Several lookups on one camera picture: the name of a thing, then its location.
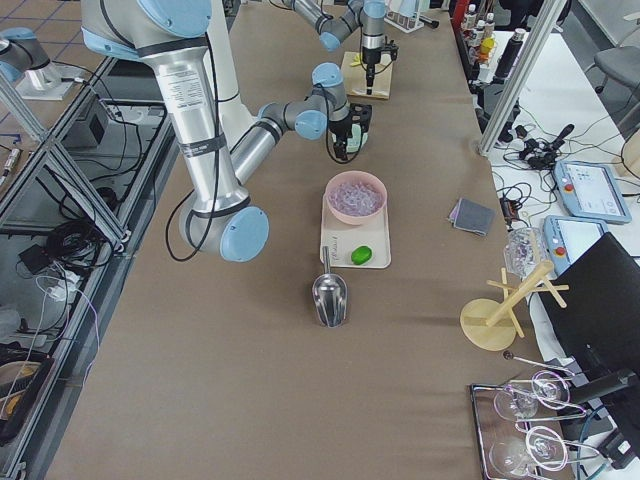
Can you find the near teach pendant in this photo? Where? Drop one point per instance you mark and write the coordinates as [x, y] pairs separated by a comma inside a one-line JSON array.
[[568, 238]]

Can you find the green ceramic bowl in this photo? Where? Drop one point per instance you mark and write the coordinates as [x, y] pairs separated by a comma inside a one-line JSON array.
[[357, 139]]

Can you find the green lime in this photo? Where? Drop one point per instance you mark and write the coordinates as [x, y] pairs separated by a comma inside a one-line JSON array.
[[361, 255]]

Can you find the clear plastic ice box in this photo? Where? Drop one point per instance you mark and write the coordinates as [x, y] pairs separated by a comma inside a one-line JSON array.
[[523, 251]]

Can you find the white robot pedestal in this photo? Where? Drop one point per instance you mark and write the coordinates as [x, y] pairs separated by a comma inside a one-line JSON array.
[[235, 116]]

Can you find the lower wine glass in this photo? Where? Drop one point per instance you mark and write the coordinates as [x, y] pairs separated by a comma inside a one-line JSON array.
[[540, 452]]

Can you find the wine glass rack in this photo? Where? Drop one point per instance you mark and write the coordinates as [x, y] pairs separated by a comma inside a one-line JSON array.
[[491, 428]]

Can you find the pink ice bucket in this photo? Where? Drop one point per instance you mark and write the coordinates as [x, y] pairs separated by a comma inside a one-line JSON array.
[[355, 197]]

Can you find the grey folded cloth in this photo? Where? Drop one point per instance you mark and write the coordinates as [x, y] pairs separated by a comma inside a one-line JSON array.
[[471, 217]]

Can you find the metal ice scoop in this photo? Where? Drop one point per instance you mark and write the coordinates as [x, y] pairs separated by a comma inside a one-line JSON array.
[[330, 294]]

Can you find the black monitor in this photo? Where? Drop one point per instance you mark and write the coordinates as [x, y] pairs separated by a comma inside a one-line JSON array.
[[599, 327]]

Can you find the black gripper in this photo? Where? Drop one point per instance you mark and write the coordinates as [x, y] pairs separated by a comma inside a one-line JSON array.
[[370, 56], [339, 128]]

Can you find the upper wine glass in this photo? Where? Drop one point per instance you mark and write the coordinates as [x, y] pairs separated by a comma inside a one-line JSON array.
[[521, 399]]

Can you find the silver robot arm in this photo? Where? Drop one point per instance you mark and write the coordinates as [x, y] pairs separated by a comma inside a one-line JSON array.
[[186, 44], [358, 18]]

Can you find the cream serving tray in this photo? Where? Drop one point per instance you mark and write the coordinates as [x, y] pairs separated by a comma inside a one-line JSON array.
[[342, 239]]

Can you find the black water bottle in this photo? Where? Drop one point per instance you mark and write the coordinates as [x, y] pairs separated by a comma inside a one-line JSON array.
[[509, 56]]

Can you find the wooden cup tree stand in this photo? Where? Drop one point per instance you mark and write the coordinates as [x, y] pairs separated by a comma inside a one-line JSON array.
[[493, 325]]

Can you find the wooden cutting board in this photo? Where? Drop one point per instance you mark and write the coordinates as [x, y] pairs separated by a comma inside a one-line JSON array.
[[354, 78]]

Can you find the far teach pendant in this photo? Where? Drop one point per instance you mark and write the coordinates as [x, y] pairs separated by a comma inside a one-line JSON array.
[[590, 191]]

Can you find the teach pendant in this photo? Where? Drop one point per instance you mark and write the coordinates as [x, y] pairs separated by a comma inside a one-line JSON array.
[[590, 191], [568, 238]]

